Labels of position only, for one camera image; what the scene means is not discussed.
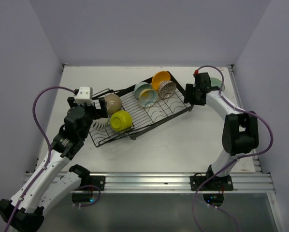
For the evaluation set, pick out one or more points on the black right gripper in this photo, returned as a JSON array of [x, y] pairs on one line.
[[189, 89]]

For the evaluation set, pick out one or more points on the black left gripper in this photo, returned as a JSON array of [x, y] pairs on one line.
[[98, 112]]

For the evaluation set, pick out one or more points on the white blue striped bowl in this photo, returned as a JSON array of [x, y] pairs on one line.
[[100, 123]]

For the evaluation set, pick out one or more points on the light green bowl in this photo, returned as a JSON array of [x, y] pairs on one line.
[[215, 82]]

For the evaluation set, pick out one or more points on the lime yellow bowl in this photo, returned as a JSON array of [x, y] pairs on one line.
[[120, 120]]

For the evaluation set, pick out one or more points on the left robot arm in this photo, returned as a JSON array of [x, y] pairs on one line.
[[25, 211]]

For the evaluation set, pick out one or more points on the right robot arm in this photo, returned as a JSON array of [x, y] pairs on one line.
[[239, 137]]

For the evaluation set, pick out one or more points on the beige bowl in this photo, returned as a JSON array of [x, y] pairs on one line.
[[113, 103]]

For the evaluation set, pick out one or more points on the brown patterned bowl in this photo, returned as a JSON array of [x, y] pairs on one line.
[[166, 89]]

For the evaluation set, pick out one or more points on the orange yellow bowl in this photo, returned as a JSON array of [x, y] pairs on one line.
[[158, 78]]

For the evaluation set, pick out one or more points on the pale teal checked bowl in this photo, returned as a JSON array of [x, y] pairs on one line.
[[139, 87]]

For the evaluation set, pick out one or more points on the yellow sun pattern bowl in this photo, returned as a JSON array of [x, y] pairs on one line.
[[147, 97]]

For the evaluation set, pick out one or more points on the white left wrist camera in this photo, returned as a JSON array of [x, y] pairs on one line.
[[84, 96]]

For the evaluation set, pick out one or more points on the black wire dish rack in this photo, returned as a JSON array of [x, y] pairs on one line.
[[143, 119]]

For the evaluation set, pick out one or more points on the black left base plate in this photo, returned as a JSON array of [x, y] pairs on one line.
[[97, 180]]

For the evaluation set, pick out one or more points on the aluminium mounting rail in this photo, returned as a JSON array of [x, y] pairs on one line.
[[179, 183]]

